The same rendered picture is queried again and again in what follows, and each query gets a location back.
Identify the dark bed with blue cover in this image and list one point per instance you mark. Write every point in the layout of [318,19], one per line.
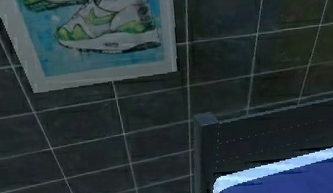
[279,148]

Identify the framed sneaker picture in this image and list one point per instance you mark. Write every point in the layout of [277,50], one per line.
[98,33]

